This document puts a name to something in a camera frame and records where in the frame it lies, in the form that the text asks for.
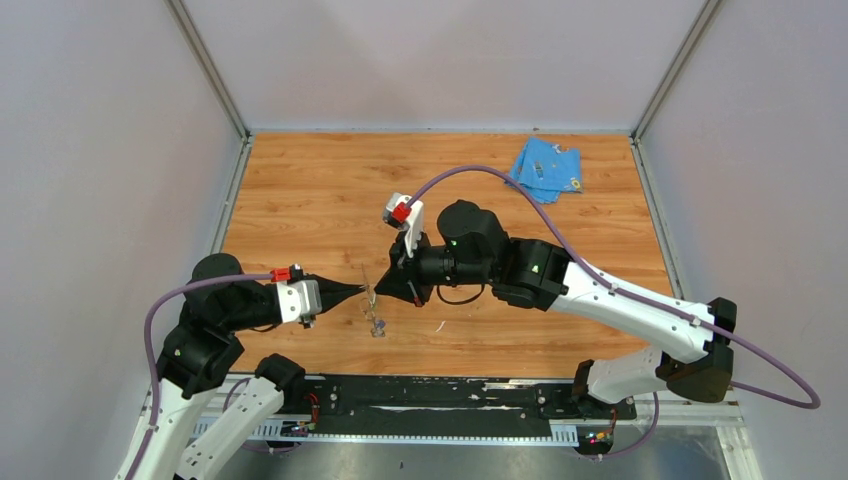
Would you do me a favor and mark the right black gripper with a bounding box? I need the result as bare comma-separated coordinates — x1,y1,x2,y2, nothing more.
374,226,493,307

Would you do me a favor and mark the key with blue tag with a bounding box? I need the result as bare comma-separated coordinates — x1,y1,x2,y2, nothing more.
371,319,385,338

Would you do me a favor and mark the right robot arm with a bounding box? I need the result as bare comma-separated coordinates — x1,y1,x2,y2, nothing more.
373,200,736,418

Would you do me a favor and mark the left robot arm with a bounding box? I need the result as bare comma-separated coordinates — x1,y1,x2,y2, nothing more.
116,253,366,479

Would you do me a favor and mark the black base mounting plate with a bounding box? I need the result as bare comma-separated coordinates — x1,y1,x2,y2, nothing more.
278,374,636,438

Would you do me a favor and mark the folded blue cloth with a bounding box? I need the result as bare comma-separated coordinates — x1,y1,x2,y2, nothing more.
509,137,584,204

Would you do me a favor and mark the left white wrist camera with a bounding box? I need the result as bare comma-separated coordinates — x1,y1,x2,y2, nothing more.
276,281,301,324

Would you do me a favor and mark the white slotted cable duct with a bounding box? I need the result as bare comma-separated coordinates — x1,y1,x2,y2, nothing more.
162,420,580,446

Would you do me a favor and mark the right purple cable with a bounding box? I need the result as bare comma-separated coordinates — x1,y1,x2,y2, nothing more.
390,164,822,411

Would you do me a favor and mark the purple cable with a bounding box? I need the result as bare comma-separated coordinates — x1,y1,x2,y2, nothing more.
122,266,294,480
390,164,822,411

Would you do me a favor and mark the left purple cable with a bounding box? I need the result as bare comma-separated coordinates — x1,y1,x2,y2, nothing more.
122,266,294,480

